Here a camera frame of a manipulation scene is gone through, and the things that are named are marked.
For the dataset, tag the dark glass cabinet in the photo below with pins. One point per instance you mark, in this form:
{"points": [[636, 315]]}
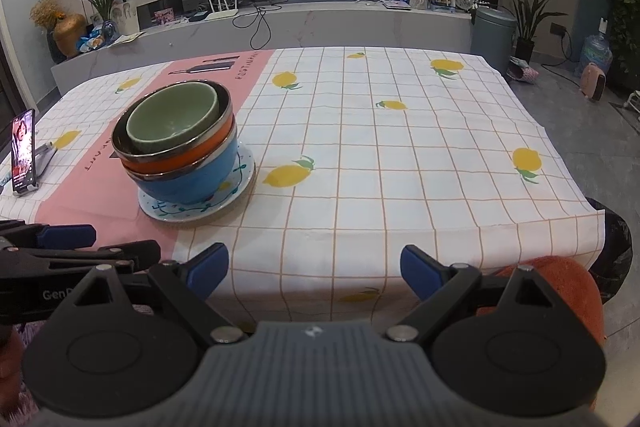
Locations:
{"points": [[6, 82]]}

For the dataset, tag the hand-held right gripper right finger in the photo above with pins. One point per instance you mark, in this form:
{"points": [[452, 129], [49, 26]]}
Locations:
{"points": [[422, 269]]}

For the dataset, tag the black trash bag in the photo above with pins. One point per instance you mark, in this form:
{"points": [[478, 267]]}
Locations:
{"points": [[617, 247]]}

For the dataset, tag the smartphone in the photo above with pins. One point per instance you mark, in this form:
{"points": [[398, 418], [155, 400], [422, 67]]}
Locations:
{"points": [[24, 152]]}

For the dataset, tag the grey trash can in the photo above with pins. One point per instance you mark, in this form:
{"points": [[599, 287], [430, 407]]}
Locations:
{"points": [[494, 39]]}

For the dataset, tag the blue steel bowl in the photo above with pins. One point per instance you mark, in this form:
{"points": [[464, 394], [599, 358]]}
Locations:
{"points": [[200, 179]]}

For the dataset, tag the white stool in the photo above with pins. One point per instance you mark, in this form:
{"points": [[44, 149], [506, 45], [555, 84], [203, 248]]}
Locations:
{"points": [[632, 101]]}

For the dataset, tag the pink heater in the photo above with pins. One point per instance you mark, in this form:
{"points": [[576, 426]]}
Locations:
{"points": [[592, 83]]}

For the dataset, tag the orange steel bowl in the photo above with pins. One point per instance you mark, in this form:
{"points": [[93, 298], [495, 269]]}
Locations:
{"points": [[165, 163]]}

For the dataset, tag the white router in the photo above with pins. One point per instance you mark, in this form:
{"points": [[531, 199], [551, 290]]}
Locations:
{"points": [[222, 14]]}

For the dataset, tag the wall outlet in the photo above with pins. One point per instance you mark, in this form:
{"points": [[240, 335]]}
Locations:
{"points": [[557, 28]]}

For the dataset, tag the grey phone stand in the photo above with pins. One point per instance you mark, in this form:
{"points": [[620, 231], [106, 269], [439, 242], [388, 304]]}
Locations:
{"points": [[45, 154]]}

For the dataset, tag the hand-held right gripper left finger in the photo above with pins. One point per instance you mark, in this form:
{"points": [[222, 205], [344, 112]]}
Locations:
{"points": [[207, 269]]}

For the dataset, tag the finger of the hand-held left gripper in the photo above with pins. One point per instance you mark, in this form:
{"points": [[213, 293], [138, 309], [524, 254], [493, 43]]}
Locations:
{"points": [[125, 254], [65, 237]]}

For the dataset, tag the dried yellow flowers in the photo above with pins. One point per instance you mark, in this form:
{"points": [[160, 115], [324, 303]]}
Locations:
{"points": [[46, 11]]}

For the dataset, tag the lemon print tablecloth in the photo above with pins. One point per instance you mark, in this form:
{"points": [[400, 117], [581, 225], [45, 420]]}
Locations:
{"points": [[400, 157]]}

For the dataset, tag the white painted plate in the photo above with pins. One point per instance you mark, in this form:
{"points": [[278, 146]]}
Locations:
{"points": [[235, 187]]}

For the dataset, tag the golden vase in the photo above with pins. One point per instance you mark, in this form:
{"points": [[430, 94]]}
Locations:
{"points": [[69, 36]]}

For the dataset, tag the blue snack packets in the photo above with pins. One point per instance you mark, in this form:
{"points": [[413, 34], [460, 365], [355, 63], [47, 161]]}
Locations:
{"points": [[91, 43]]}

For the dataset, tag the blue water jug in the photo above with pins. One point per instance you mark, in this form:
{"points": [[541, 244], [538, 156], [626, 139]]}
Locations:
{"points": [[595, 49]]}

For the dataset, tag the pink photo card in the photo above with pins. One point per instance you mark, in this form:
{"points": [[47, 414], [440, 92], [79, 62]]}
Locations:
{"points": [[164, 17]]}

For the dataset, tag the paper booklet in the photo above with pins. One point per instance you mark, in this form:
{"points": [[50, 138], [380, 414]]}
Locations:
{"points": [[125, 39]]}

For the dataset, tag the green bowl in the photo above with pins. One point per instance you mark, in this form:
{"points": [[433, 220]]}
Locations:
{"points": [[170, 117]]}

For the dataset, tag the long-leaf potted plant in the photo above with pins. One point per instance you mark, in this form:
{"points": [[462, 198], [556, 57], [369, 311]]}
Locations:
{"points": [[527, 17]]}

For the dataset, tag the climbing green plant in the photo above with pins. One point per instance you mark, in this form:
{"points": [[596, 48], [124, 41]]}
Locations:
{"points": [[622, 7]]}

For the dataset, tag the orange cushion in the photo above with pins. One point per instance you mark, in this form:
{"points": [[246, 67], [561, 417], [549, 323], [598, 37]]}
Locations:
{"points": [[550, 287]]}

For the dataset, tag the pink placemat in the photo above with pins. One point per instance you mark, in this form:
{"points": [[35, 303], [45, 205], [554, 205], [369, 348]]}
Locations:
{"points": [[90, 207]]}

